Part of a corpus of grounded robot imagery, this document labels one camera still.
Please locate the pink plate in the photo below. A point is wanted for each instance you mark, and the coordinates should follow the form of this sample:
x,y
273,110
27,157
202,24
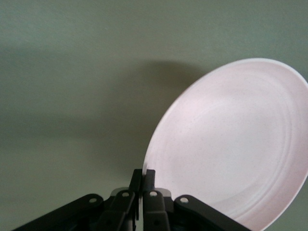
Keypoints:
x,y
228,144

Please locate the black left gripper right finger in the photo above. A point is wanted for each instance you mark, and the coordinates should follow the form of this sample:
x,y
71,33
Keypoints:
x,y
154,204

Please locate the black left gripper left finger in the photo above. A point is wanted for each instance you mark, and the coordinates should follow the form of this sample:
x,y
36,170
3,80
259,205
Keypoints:
x,y
122,204

